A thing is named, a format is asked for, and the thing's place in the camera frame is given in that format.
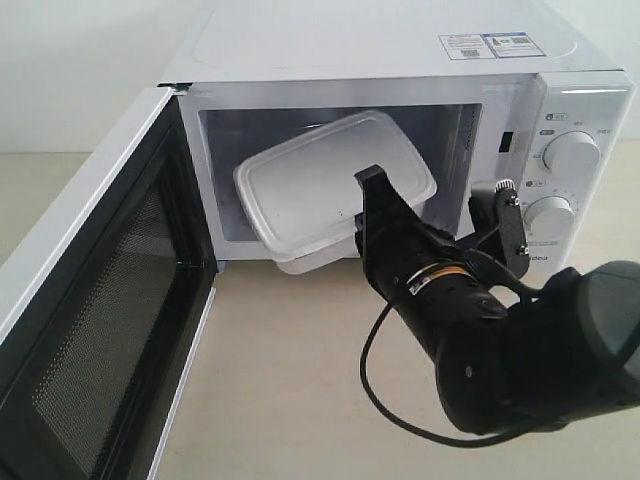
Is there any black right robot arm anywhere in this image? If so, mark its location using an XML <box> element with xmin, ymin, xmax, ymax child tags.
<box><xmin>355</xmin><ymin>165</ymin><xmax>639</xmax><ymax>449</ymax></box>

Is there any white microwave oven body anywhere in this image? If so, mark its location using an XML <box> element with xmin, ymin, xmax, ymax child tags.
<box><xmin>160</xmin><ymin>1</ymin><xmax>635</xmax><ymax>271</ymax></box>

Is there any white control knob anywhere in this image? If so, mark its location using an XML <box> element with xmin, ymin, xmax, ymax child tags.
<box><xmin>524</xmin><ymin>196</ymin><xmax>575</xmax><ymax>239</ymax></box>
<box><xmin>543</xmin><ymin>131</ymin><xmax>601</xmax><ymax>176</ymax></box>

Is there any blue white label sticker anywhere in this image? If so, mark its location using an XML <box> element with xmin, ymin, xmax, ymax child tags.
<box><xmin>439</xmin><ymin>32</ymin><xmax>546</xmax><ymax>60</ymax></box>

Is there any lower white control knob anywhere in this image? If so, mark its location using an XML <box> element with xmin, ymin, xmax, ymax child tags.
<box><xmin>524</xmin><ymin>196</ymin><xmax>575</xmax><ymax>239</ymax></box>

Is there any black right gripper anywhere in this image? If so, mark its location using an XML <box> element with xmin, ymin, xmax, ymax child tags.
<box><xmin>354</xmin><ymin>164</ymin><xmax>507</xmax><ymax>340</ymax></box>

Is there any white microwave door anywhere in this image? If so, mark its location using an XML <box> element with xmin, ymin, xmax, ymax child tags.
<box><xmin>1</xmin><ymin>87</ymin><xmax>217</xmax><ymax>479</ymax></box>

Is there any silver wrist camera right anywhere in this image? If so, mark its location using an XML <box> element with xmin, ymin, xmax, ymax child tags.
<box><xmin>468</xmin><ymin>179</ymin><xmax>530</xmax><ymax>279</ymax></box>

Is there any upper white control knob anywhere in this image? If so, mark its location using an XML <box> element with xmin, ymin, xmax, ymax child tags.
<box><xmin>543</xmin><ymin>131</ymin><xmax>601</xmax><ymax>176</ymax></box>

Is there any black cable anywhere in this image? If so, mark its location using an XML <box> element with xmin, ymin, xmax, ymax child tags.
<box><xmin>358</xmin><ymin>294</ymin><xmax>531</xmax><ymax>446</ymax></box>

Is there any white plastic lidded container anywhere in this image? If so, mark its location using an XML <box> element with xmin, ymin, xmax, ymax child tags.
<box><xmin>233</xmin><ymin>110</ymin><xmax>437</xmax><ymax>275</ymax></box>

